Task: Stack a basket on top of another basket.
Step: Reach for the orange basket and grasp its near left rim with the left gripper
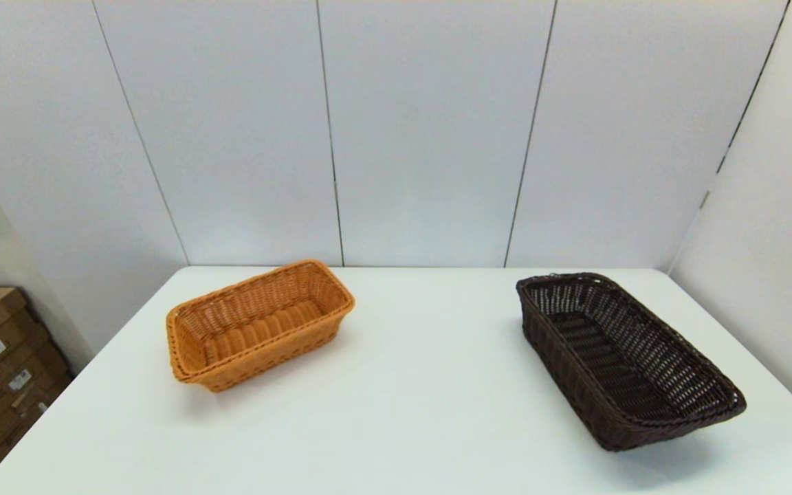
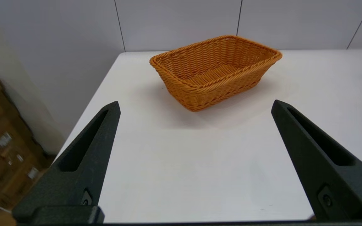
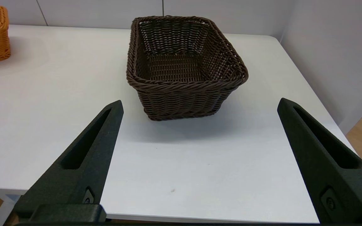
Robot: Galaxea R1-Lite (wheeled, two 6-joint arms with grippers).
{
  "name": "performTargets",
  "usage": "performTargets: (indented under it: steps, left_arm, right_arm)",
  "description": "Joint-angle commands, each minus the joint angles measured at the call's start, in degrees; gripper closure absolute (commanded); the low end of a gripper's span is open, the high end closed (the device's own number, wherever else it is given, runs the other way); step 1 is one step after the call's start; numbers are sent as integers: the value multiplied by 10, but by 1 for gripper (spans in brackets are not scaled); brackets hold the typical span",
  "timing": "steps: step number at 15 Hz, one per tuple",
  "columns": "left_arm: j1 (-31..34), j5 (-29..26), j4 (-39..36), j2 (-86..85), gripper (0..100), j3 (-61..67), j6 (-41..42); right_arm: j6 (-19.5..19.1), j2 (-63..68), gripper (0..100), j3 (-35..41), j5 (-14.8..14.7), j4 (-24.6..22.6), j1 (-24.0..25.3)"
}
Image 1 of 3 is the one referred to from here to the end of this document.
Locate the orange wicker basket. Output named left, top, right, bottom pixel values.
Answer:
left=166, top=258, right=356, bottom=393

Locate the dark brown wicker basket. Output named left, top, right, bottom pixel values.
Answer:
left=516, top=272, right=747, bottom=452

